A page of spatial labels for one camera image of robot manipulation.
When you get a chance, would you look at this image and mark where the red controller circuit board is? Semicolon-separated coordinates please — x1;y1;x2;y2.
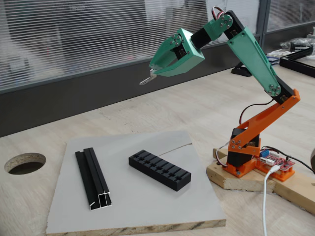
257;148;295;172

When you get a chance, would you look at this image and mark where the small metal bracket piece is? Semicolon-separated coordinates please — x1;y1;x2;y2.
139;69;158;86

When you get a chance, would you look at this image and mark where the black rectangular frame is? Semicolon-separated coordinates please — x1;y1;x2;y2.
279;46;315;78

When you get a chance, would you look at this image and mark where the long wooden plank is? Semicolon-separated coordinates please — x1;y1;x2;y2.
270;169;315;214

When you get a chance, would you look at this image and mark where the white usb cable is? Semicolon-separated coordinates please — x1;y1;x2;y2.
262;165;280;236

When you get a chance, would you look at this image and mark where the stack of blue cards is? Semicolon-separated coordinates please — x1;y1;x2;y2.
265;55;281;66

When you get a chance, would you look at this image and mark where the white paper packet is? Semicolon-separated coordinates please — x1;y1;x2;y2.
267;48;287;58

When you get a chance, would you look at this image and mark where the light wooden base block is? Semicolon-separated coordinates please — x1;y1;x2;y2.
206;147;276;193

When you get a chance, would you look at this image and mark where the grey laminated wood board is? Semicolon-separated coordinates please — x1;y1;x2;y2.
46;129;227;235

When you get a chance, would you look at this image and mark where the thin black power cable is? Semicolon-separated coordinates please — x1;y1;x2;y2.
263;146;315;175

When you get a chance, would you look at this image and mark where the clear plastic bag with parts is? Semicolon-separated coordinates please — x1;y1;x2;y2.
280;37;315;54

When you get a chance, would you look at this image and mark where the black folding stand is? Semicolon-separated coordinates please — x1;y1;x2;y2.
231;61;253;77

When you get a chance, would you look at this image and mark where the servo wire bundle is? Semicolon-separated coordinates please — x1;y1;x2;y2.
240;98;274;123

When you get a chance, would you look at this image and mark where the black slotted holder block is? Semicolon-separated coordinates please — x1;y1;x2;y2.
128;149;192;192

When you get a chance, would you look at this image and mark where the dark aluminium profile rail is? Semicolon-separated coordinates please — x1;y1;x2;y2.
75;147;114;211

